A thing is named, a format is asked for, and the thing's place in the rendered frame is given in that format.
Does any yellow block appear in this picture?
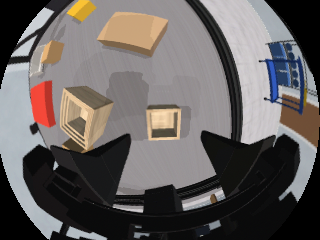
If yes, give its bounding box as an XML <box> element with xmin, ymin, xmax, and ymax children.
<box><xmin>67</xmin><ymin>0</ymin><xmax>96</xmax><ymax>21</ymax></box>

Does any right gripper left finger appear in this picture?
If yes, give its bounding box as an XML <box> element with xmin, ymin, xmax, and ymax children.
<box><xmin>51</xmin><ymin>133</ymin><xmax>131</xmax><ymax>207</ymax></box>

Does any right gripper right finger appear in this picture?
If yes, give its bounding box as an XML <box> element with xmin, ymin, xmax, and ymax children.
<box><xmin>200</xmin><ymin>131</ymin><xmax>276</xmax><ymax>199</ymax></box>

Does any flat red board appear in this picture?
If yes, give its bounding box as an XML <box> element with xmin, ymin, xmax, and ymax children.
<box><xmin>31</xmin><ymin>80</ymin><xmax>56</xmax><ymax>128</ymax></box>

